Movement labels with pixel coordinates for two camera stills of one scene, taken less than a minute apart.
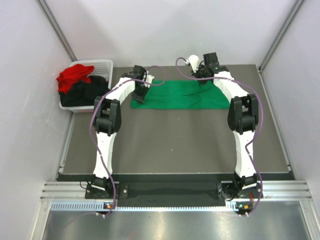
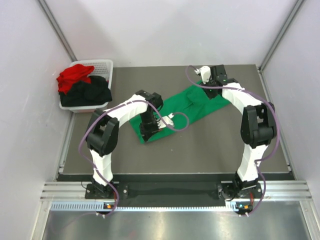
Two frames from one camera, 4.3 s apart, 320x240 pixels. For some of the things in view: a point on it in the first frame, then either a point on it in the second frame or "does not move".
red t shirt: (72, 74) does not move
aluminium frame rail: (271, 190) does not move
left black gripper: (140, 99) → (146, 133)
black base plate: (226, 190) does not move
